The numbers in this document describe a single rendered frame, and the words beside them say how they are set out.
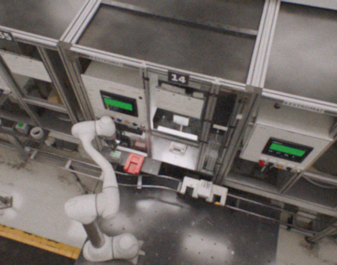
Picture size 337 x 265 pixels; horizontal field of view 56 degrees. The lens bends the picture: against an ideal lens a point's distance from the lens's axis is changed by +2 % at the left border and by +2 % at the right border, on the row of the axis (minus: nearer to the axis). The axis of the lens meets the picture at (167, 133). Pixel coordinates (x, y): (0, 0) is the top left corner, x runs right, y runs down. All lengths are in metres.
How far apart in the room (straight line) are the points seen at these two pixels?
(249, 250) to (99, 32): 1.98
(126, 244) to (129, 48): 1.38
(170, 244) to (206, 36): 1.64
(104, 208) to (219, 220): 1.16
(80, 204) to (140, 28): 1.12
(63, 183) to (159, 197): 1.36
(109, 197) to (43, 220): 1.78
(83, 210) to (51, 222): 1.69
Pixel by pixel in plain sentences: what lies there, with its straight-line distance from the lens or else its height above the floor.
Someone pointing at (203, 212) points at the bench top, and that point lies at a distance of 2.76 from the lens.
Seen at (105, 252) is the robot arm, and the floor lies 0.93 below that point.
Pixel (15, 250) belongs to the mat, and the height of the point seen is 0.01.
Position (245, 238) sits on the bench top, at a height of 0.68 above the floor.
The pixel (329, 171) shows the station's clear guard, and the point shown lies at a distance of 2.35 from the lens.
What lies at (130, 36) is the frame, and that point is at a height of 2.01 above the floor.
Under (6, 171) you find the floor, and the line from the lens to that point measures 4.03.
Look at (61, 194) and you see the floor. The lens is 3.69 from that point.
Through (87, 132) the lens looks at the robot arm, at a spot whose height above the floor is 1.49.
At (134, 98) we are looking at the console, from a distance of 2.00.
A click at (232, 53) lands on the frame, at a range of 1.89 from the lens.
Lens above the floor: 3.30
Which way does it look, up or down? 59 degrees down
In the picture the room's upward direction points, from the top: 1 degrees clockwise
